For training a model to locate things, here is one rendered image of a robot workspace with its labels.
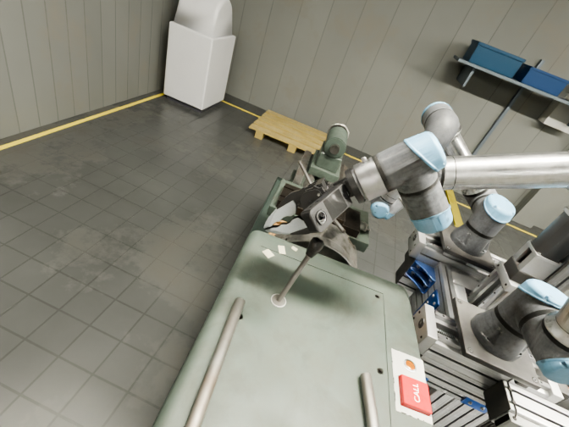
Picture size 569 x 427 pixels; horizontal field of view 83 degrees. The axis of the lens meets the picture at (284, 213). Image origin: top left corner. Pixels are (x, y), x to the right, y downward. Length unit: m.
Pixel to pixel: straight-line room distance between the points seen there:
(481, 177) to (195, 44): 4.06
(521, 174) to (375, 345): 0.47
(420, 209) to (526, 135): 4.92
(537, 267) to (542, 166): 0.57
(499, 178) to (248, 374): 0.64
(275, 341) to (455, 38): 4.72
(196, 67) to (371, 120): 2.58
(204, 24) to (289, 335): 4.11
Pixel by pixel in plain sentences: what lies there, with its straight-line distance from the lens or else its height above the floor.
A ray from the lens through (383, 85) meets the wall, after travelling 5.09.
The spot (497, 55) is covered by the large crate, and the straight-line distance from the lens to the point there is 4.60.
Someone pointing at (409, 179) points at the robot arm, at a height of 1.61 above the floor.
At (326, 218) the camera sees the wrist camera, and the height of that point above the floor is 1.52.
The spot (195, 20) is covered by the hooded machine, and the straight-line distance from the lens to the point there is 4.56.
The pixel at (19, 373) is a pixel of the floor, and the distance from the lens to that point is 2.11.
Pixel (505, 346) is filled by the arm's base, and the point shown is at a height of 1.20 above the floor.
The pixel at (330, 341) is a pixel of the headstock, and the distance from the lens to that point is 0.74.
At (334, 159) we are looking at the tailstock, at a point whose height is 1.01.
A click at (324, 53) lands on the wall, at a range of 5.12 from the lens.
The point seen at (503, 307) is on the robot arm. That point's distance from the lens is 1.14.
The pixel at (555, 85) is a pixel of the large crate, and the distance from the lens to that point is 4.87.
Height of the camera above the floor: 1.83
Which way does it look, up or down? 35 degrees down
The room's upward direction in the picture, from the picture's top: 21 degrees clockwise
